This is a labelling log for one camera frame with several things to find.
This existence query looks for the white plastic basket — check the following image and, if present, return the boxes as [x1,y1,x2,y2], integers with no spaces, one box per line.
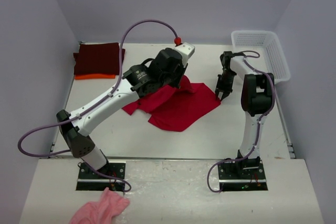
[231,30,291,83]

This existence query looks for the pink cloth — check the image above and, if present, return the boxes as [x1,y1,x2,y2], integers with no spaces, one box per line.
[69,187,130,223]

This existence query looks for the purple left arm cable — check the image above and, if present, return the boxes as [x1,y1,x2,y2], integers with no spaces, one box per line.
[17,19,182,193]

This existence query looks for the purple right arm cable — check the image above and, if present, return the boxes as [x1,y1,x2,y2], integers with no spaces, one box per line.
[206,50,276,193]

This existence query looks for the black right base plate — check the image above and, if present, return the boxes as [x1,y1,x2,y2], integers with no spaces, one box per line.
[217,157,268,192]

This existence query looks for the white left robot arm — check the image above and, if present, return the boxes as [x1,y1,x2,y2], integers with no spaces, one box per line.
[56,44,195,178]

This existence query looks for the orange folded t-shirt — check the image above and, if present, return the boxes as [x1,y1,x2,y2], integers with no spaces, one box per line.
[74,73,115,80]

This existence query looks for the dark maroon folded t-shirt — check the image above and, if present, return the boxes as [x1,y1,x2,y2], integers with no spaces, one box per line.
[73,42,120,76]

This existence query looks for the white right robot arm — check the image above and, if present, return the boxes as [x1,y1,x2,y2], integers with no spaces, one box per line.
[215,50,275,180]

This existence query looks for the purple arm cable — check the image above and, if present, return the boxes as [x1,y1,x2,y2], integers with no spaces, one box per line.
[206,50,276,193]
[17,19,182,193]

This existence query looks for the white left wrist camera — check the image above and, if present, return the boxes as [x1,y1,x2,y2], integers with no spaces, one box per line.
[173,42,195,66]

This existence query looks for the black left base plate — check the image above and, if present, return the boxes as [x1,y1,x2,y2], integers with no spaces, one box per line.
[76,159,126,192]

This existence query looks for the red t-shirt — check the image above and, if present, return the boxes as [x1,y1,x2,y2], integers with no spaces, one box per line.
[123,76,221,132]

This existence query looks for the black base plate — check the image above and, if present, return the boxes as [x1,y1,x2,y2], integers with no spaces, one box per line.
[217,157,268,192]
[76,159,126,192]

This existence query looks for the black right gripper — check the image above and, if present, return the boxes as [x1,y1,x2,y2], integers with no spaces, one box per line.
[215,69,236,101]

